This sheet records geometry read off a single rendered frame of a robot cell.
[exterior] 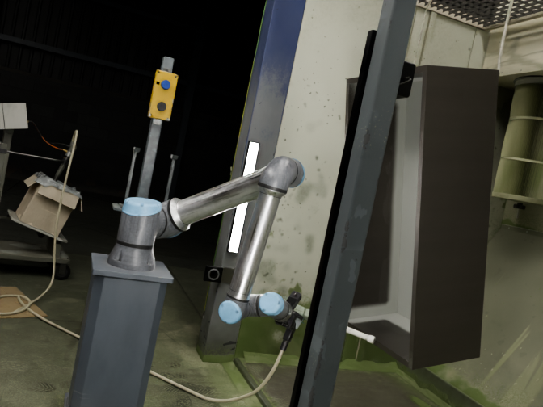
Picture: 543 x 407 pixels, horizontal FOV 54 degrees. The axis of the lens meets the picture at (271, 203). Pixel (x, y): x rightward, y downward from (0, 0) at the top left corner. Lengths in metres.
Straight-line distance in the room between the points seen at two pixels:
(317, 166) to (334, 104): 0.37
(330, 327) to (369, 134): 0.38
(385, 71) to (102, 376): 1.63
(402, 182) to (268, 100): 0.86
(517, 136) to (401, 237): 1.02
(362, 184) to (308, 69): 2.12
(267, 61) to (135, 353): 1.69
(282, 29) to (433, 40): 0.99
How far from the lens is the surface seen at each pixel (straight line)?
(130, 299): 2.14
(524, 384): 3.08
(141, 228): 2.15
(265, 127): 3.00
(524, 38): 3.57
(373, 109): 1.05
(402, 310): 2.91
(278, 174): 1.97
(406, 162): 2.79
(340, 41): 3.22
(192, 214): 2.25
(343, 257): 1.04
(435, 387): 3.39
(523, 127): 3.45
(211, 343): 3.13
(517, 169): 3.41
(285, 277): 3.15
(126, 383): 2.26
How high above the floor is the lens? 1.11
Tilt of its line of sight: 3 degrees down
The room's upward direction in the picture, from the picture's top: 12 degrees clockwise
